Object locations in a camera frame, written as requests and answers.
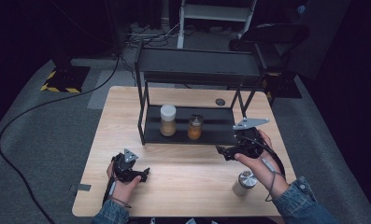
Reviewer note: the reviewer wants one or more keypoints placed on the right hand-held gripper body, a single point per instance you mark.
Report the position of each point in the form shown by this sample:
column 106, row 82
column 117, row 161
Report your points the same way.
column 248, row 143

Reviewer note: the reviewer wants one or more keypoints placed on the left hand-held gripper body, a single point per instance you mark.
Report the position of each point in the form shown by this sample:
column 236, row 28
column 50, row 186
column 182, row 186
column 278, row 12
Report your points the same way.
column 124, row 168

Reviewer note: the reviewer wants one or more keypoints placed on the person's left hand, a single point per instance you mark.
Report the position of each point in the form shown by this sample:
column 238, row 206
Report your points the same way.
column 124, row 189

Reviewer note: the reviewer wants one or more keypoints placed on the person's right hand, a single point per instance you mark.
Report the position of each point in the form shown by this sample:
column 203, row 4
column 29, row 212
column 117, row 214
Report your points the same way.
column 264, row 174

